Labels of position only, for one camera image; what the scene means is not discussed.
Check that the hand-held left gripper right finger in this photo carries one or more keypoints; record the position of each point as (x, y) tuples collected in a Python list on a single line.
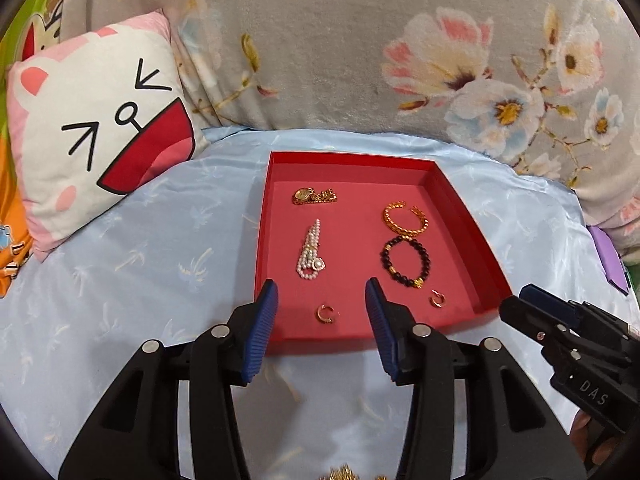
[(382, 330)]

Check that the light blue palm-print bedsheet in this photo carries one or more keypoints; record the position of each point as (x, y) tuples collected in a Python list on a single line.
[(150, 270)]

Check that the purple flat box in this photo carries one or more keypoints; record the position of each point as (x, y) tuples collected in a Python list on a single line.
[(607, 255)]

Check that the gold flower brooch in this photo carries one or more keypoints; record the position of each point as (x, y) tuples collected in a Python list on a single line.
[(342, 474)]

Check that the gold wristwatch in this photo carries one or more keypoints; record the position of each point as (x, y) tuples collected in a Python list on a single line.
[(302, 196)]

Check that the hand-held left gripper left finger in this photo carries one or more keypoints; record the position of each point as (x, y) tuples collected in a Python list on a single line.
[(257, 330)]

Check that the colourful cartoon printed cloth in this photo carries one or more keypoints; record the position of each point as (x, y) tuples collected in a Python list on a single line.
[(10, 240)]

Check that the cat face pillow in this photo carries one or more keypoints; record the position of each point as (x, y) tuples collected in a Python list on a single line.
[(75, 160)]

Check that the person's right hand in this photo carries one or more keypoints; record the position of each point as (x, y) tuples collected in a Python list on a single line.
[(582, 435)]

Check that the rose gold ear cuff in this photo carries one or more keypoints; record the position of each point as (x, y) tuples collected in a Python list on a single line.
[(440, 304), (320, 317)]

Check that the green cloth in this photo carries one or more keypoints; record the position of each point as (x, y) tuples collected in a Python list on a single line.
[(631, 275)]

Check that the grey floral blanket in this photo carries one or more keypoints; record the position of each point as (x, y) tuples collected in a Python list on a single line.
[(325, 60)]

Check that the red cardboard box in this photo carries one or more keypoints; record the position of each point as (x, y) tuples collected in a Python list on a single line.
[(350, 240)]

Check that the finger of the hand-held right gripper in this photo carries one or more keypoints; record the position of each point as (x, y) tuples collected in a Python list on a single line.
[(542, 296), (520, 312)]

